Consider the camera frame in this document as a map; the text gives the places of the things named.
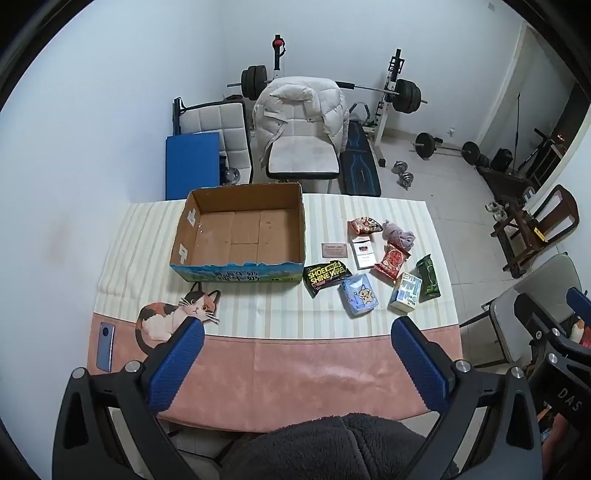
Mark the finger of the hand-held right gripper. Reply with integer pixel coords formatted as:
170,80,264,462
567,287,591,324
513,292,570,344

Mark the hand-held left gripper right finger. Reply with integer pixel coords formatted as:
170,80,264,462
391,316,542,480

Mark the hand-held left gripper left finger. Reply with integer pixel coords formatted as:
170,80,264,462
52,318,206,480

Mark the yellow blue tissue pack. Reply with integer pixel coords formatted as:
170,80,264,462
388,272,424,315

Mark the green wet wipes packet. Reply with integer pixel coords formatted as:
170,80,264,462
416,254,441,303

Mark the light blue tissue packet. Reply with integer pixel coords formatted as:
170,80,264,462
338,273,380,317

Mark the red snack packet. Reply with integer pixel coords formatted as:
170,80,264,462
374,243,411,282

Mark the white red cigarette box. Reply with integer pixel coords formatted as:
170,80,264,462
351,239,376,270

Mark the black shoe wipes packet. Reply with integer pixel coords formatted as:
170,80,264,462
303,260,348,299

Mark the purple cloth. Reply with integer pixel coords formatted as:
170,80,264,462
382,220,416,252

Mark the cardboard box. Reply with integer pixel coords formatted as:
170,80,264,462
169,182,307,283

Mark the orange panda snack packet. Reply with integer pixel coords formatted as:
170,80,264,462
348,217,384,236

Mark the grey folding chair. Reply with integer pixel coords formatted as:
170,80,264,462
459,254,585,370

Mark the blue smartphone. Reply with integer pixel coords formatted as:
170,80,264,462
96,322,115,373

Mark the dark wooden chair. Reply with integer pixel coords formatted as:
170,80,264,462
489,185,580,278

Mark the cat print striped tablecloth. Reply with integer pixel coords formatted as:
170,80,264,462
88,194,465,432

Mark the dark fleece garment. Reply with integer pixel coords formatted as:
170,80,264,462
219,413,458,480

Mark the short black barbell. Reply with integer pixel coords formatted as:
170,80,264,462
412,132,481,166

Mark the blue board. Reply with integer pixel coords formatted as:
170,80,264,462
165,131,221,200

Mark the black weight bench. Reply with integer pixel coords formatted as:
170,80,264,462
339,120,383,198

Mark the white padded chair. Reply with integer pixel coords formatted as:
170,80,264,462
264,104,343,195

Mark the white quilted chair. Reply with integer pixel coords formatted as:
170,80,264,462
173,97,254,185

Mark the racked black barbell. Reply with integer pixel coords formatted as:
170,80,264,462
227,65,428,115

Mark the white barbell rack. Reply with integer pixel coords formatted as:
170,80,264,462
270,34,407,167

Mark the white puffer jacket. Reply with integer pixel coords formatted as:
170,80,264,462
252,77,349,169

